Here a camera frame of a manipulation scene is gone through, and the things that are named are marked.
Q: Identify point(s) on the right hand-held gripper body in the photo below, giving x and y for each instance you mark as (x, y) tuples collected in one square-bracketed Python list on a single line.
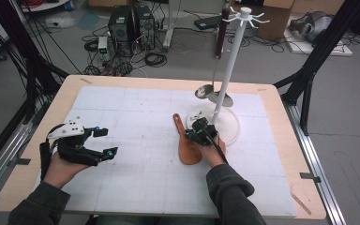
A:
[(206, 132)]

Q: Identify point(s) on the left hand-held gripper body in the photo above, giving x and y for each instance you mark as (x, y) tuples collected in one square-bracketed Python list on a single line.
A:
[(72, 146)]

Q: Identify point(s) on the wooden spatula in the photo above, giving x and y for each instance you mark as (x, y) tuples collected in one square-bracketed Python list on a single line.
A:
[(189, 154)]

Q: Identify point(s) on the steel spatula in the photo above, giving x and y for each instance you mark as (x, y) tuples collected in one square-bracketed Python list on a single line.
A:
[(223, 99)]

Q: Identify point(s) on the white utensil rack stand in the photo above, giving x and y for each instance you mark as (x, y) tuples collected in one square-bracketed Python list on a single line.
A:
[(232, 62)]

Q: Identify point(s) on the person's right hand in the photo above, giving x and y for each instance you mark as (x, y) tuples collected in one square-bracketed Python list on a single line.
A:
[(214, 154)]

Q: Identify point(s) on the person's left hand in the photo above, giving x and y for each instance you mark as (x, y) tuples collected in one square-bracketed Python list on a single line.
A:
[(61, 173)]

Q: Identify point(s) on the white grid mat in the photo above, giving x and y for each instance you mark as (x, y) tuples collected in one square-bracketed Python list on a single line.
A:
[(143, 118)]

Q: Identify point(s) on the black table clamp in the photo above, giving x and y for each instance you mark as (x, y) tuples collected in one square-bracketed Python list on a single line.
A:
[(309, 176), (22, 161)]

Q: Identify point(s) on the brown tape strip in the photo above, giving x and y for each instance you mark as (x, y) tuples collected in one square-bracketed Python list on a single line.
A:
[(86, 81)]

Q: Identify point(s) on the small white power supply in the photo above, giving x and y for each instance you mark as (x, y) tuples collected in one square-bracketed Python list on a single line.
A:
[(102, 43)]

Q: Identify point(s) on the black computer tower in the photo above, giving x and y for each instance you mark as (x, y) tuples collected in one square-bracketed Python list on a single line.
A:
[(144, 28), (120, 28)]

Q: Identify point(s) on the black flat box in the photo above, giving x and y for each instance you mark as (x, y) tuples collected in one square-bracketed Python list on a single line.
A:
[(204, 22)]

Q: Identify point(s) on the thin wooden stick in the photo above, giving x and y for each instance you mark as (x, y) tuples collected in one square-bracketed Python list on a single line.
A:
[(301, 203)]

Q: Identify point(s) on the large cardboard box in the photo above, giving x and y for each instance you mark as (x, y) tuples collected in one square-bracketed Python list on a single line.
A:
[(278, 22)]

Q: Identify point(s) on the round white table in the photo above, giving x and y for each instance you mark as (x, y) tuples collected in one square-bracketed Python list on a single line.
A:
[(40, 5)]

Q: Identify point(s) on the white floor board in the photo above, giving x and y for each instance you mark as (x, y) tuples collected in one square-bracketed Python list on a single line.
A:
[(325, 48)]

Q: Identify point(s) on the grey rounded device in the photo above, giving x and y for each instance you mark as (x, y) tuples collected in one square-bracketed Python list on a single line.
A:
[(312, 25)]

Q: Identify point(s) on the aluminium rail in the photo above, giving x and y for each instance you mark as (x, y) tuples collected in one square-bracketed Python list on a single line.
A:
[(315, 162), (3, 156)]

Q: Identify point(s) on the black frame post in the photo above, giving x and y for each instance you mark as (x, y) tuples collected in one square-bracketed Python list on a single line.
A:
[(28, 62), (318, 53)]

